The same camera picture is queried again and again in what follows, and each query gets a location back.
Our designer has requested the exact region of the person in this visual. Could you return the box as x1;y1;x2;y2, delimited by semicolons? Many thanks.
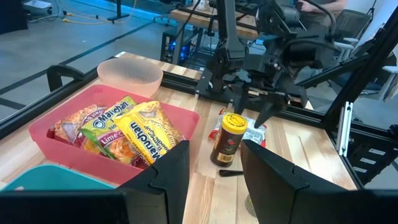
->
295;0;348;32

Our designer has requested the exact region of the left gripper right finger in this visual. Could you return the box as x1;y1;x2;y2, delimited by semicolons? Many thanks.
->
241;139;348;224

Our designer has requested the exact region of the red Maruchan ramen pack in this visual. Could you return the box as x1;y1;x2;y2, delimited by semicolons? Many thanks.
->
208;108;268;149

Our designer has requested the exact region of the black mesh office chair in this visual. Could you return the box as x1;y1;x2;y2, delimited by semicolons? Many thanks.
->
329;9;374;63

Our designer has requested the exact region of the pink plastic bin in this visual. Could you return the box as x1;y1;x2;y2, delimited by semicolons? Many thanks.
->
27;84;200;186

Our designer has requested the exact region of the white box device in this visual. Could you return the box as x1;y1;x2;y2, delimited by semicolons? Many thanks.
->
23;0;53;16

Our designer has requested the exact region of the yellow floor cable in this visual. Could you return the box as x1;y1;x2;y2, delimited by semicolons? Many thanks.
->
60;11;108;26

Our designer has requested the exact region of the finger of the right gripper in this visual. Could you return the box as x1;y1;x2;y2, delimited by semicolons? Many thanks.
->
254;93;289;129
231;79;251;115

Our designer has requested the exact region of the computer tower with blue lights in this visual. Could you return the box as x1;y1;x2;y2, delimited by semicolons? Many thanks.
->
160;27;203;66

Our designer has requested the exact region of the teal plastic basket with handles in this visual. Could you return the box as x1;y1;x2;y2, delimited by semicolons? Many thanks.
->
0;164;116;191

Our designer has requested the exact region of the pink translucent bowl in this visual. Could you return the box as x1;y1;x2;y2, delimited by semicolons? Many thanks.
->
96;57;164;98

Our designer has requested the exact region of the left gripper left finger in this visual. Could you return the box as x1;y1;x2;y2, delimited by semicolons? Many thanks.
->
119;140;190;224

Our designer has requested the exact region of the yellow Maruchan ramen pack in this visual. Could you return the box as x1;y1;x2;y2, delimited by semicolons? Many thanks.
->
112;100;186;169

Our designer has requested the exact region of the lime chili Maruchan ramen pack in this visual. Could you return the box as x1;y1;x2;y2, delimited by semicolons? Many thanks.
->
76;95;139;166

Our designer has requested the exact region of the black plastic spoon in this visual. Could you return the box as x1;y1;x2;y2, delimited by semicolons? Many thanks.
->
218;169;245;177

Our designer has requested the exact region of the wooden-top desk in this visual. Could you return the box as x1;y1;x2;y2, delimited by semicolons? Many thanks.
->
170;6;259;41

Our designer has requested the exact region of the roast beef Maruchan ramen pack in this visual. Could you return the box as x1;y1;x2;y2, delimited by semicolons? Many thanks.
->
46;104;108;147

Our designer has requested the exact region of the black frame handle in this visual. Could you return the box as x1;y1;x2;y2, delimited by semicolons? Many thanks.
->
46;63;86;93

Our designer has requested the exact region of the silver aluminium bracket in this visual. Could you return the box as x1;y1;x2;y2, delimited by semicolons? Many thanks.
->
335;101;354;157

